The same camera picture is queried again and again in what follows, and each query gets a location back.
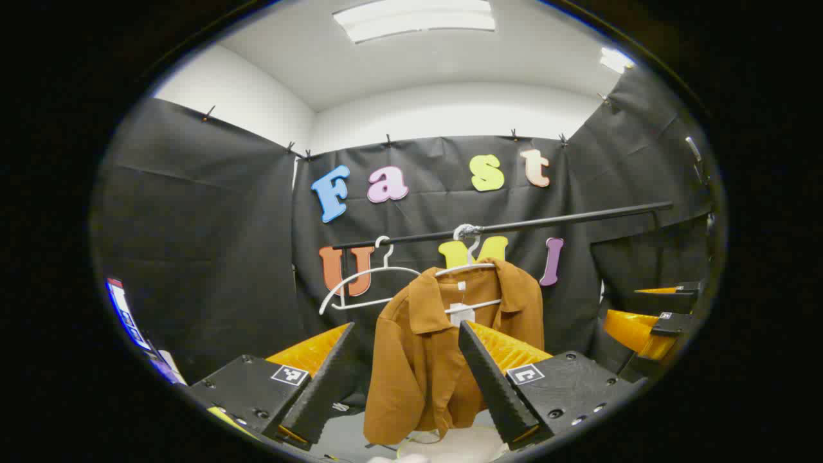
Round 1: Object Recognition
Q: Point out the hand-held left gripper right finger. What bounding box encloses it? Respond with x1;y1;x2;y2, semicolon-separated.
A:
458;320;638;451

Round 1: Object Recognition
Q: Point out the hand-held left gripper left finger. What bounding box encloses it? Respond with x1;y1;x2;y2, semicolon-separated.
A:
186;322;356;451

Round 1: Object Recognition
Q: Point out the white laundry hamper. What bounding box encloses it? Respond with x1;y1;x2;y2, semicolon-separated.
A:
370;424;512;463

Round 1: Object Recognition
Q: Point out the brown shirt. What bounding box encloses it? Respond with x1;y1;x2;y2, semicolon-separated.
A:
363;259;546;446

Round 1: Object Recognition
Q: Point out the white plastic hanger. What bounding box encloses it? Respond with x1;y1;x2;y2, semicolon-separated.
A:
319;235;422;316
435;223;503;317

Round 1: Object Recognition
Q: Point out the black backdrop cloth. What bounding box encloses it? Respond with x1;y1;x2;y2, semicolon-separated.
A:
90;64;714;386

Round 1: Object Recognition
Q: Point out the row of black clips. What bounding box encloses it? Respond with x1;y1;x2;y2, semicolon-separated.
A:
201;92;611;161

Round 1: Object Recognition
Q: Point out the black clothes rail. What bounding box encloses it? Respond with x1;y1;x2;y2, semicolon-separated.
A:
331;201;674;306

